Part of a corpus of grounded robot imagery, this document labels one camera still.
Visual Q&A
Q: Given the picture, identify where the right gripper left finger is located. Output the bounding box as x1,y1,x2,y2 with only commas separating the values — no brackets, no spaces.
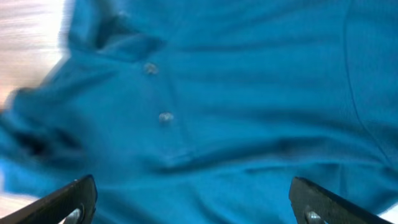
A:
1,175,98,224

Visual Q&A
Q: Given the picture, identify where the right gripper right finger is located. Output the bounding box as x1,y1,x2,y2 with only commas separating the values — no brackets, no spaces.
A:
289,177,392,224

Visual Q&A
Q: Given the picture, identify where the blue polo shirt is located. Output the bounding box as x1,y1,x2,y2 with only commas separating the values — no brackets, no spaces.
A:
1,0,397,223

